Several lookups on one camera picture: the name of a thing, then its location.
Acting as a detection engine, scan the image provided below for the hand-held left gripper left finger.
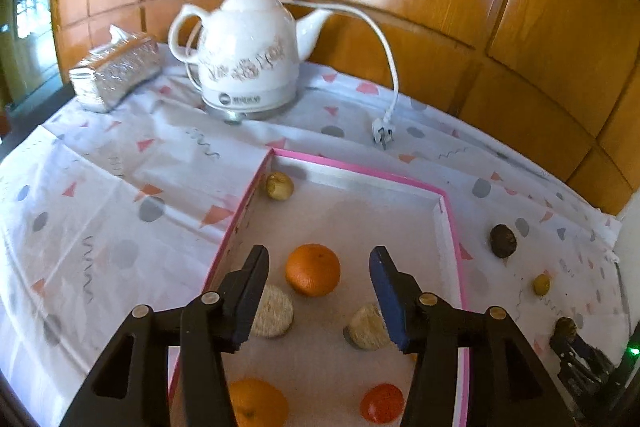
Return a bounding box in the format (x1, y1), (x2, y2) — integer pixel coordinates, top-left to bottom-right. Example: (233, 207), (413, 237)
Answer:
(60, 245), (270, 427)

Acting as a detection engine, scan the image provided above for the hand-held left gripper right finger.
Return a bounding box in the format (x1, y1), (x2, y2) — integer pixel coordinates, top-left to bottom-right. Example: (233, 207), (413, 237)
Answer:
(369, 246), (576, 427)

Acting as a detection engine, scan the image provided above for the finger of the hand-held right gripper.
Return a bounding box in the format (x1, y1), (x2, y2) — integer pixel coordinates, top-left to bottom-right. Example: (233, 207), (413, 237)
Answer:
(574, 333), (617, 378)
(549, 334), (588, 390)

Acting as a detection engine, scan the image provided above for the beige round cracker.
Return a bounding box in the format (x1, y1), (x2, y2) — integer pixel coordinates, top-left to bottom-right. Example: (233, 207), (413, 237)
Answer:
(250, 284), (295, 339)
(343, 303), (392, 351)

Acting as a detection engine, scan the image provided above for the dark brown round fruit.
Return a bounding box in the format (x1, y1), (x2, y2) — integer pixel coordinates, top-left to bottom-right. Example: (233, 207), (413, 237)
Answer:
(489, 224), (518, 258)
(552, 317), (577, 339)

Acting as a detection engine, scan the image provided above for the orange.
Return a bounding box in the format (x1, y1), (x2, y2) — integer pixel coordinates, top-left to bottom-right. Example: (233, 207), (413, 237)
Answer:
(227, 377), (290, 427)
(285, 244), (341, 298)

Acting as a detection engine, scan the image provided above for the pink cardboard tray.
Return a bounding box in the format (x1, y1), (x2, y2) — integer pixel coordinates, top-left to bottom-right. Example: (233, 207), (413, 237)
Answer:
(167, 148), (473, 427)

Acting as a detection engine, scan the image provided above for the red round fruit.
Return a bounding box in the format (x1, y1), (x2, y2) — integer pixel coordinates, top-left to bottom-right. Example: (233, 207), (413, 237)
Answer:
(360, 383), (405, 424)

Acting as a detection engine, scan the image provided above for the yellow round fruit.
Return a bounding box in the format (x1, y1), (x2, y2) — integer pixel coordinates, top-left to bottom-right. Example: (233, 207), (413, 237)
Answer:
(265, 172), (294, 201)

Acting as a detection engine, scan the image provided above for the white patterned tablecloth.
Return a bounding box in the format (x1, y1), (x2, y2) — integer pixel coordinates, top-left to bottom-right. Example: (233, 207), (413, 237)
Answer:
(0, 42), (631, 427)

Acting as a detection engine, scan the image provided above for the white ceramic electric kettle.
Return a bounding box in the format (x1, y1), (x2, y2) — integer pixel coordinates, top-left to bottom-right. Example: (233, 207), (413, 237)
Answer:
(168, 0), (333, 124)

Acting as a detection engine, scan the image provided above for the clear patterned tissue box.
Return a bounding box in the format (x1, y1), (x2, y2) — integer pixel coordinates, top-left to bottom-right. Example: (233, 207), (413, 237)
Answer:
(69, 25), (163, 114)

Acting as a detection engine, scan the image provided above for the white power cord with plug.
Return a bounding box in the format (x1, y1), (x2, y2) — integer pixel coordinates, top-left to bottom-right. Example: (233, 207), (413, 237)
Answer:
(280, 0), (401, 150)

